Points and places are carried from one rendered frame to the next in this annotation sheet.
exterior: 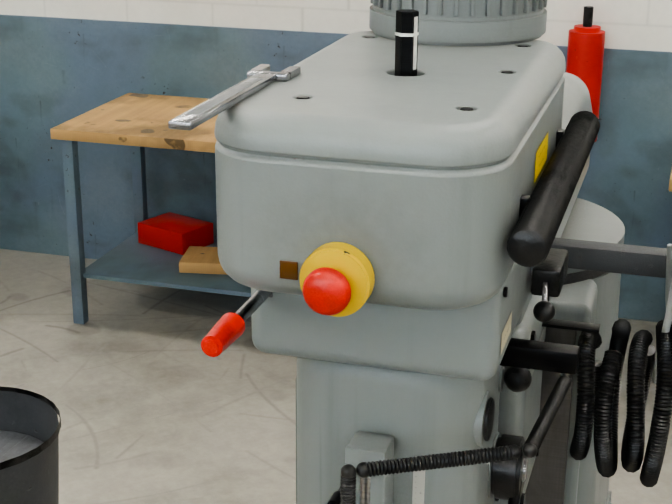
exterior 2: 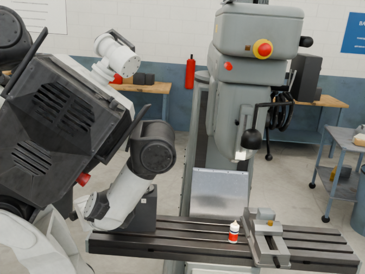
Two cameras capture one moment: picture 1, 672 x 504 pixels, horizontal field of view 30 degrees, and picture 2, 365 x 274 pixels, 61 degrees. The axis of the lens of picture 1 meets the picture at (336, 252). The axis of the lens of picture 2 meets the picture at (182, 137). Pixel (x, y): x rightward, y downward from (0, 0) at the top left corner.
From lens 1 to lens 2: 0.59 m
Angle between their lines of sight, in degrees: 15
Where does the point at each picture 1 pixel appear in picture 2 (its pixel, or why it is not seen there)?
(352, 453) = (244, 107)
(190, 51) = (86, 63)
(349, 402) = (239, 96)
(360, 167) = (271, 17)
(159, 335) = not seen: hidden behind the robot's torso
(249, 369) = not seen: hidden behind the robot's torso
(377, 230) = (274, 35)
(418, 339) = (265, 74)
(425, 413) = (259, 98)
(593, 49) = (193, 64)
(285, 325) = (229, 72)
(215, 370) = not seen: hidden behind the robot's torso
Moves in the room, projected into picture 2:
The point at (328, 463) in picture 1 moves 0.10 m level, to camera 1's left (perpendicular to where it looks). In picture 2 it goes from (231, 114) to (206, 114)
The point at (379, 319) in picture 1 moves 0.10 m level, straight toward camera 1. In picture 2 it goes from (256, 69) to (269, 74)
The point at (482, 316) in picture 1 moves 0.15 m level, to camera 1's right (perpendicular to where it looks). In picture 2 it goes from (283, 67) to (320, 69)
